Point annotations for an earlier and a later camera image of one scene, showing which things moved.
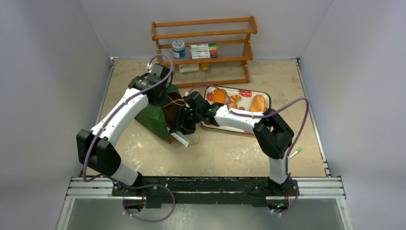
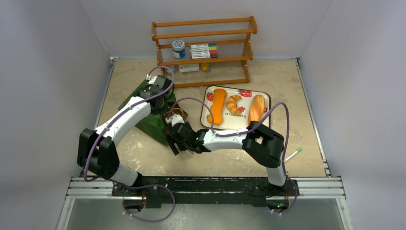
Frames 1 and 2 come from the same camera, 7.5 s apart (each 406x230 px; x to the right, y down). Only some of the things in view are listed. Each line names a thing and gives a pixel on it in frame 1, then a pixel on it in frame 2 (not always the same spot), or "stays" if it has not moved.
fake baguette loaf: x=258 y=103 stays
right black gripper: x=185 y=120 → x=177 y=139
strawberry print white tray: x=242 y=104 stays
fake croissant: x=233 y=101 stays
